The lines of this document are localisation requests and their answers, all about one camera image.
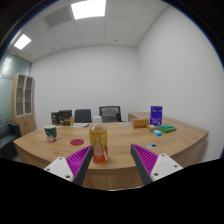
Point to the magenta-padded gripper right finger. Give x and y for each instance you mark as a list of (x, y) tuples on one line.
[(154, 164)]

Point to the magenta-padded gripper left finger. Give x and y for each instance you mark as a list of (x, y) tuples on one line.
[(68, 166)]

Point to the round grey desk grommet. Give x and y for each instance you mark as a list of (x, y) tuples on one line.
[(151, 145)]

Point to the flat round red coaster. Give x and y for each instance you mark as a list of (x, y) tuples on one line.
[(77, 142)]

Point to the small blue box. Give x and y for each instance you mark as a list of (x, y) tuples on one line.
[(157, 132)]

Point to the white green red mug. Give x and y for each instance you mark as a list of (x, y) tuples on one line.
[(51, 133)]

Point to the small tan box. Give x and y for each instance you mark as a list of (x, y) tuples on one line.
[(151, 127)]

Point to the orange drink bottle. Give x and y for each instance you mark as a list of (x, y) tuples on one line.
[(99, 143)]

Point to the green cloth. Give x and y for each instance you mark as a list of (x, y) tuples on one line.
[(166, 128)]

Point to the flat leaflet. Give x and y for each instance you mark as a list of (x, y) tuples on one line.
[(79, 125)]

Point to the brown cardboard box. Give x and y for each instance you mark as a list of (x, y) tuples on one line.
[(140, 123)]

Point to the small yellow box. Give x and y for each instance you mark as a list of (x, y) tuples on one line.
[(67, 121)]

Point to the round glass ashtray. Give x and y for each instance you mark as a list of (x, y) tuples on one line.
[(126, 124)]

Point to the purple upright box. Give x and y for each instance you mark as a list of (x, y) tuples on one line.
[(156, 115)]

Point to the dark brown box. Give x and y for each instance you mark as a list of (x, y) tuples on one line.
[(54, 118)]

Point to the black box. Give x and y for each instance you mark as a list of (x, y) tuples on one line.
[(65, 115)]

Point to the grey mesh office chair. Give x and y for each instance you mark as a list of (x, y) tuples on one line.
[(110, 114)]

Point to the dark sofa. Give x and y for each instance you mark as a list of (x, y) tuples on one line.
[(6, 140)]

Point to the wooden glass-door cabinet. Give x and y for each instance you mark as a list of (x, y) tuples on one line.
[(23, 103)]

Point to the rectangular ceiling light panel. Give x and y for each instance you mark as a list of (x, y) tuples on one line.
[(88, 8), (22, 41)]

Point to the ceiling air vent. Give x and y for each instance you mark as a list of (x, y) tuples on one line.
[(58, 16)]

